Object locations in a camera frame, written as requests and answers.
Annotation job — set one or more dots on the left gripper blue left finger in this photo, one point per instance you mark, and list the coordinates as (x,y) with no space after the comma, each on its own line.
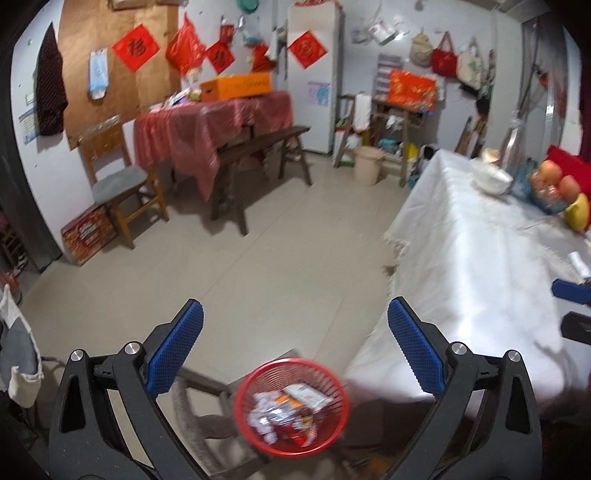
(142,372)

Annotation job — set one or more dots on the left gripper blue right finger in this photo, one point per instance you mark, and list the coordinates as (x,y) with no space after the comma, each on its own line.
(451,378)

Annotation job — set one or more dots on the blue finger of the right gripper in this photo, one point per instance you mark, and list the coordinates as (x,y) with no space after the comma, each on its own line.
(573,292)

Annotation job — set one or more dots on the red snack chip bag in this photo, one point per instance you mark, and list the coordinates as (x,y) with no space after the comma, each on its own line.
(295,423)

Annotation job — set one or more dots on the white plastic bag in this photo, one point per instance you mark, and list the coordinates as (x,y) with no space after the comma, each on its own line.
(259,417)

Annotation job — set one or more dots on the white medicine box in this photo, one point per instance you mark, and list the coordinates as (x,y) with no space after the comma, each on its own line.
(311,398)

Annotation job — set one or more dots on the red plastic trash basket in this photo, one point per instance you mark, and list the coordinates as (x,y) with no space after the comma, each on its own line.
(274,376)

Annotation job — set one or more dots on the wooden stool under basket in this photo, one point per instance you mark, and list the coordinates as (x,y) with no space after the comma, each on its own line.
(196,429)

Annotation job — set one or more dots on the yellow pomelo fruit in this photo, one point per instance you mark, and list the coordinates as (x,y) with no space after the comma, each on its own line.
(577,215)

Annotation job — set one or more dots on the white feather tablecloth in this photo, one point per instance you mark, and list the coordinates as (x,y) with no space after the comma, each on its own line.
(481,268)

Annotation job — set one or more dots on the right red apple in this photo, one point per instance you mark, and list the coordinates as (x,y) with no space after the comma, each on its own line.
(568,189)

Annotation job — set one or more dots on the red apple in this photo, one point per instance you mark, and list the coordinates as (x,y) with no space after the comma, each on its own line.
(550,172)
(568,189)

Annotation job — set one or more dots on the blue glass fruit bowl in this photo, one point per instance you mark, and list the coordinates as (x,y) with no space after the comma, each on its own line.
(531,187)

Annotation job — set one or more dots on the left red apple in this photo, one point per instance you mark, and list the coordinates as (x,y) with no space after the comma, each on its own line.
(550,172)

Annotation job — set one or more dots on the red cushion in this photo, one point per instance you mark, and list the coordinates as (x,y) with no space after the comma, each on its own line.
(572,165)

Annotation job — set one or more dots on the white ceramic bowl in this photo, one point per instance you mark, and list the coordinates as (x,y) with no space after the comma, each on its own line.
(490,178)

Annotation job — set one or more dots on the red printed carton box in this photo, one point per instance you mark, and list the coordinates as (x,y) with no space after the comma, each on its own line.
(87,234)

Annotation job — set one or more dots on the steel thermos bottle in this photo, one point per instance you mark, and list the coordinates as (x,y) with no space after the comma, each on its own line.
(512,153)

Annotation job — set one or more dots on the wooden chair grey cushion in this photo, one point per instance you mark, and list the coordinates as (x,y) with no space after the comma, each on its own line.
(130,191)

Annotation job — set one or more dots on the dark wooden bench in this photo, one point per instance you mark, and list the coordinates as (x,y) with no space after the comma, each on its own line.
(254,154)

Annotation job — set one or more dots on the beige plastic bucket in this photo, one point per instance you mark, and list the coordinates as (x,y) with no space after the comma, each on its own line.
(368,164)

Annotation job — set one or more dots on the red covered side table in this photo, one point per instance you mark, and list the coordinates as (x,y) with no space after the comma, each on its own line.
(189,135)

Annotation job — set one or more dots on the wooden shelf rack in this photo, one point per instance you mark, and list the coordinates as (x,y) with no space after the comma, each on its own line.
(386,121)

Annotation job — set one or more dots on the red tote bag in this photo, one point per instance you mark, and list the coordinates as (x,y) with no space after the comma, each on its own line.
(444,60)

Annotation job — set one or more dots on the red gift box on shelf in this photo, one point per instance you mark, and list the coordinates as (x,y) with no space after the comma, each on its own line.
(414,92)

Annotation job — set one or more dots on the orange cardboard box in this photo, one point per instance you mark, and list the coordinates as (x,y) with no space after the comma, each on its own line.
(236,86)

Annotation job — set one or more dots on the white refrigerator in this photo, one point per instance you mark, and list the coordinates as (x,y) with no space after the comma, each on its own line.
(314,69)

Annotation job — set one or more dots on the red plastic bag on wall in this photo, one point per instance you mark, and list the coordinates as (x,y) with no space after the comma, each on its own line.
(185,51)

